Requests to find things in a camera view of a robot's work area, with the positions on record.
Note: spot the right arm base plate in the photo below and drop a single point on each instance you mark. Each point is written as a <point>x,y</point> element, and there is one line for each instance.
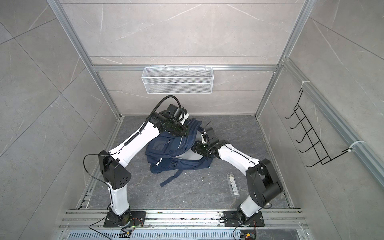
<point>235,218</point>

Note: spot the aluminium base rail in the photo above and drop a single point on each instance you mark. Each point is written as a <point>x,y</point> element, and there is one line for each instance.
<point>194,224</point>

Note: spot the clear plastic ruler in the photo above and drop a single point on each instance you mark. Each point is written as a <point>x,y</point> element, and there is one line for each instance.
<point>232,185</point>

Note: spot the white wire mesh basket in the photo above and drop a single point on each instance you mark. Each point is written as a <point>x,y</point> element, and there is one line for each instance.
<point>178,80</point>

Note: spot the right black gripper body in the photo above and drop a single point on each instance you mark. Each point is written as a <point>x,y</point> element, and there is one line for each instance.
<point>203,149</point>

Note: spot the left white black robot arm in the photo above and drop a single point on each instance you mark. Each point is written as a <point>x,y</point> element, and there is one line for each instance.
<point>167,116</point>

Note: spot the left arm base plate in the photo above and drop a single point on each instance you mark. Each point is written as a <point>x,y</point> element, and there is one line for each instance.
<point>128,219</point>

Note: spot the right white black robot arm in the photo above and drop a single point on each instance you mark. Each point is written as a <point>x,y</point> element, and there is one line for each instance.
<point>263,181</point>

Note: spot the navy blue student backpack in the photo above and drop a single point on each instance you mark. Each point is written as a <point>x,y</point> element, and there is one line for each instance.
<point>167,152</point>

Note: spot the black wire hook rack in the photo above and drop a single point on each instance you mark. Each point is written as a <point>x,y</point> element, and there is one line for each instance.
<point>310,134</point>

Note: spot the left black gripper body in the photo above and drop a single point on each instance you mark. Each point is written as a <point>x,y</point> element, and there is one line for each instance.
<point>178,128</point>

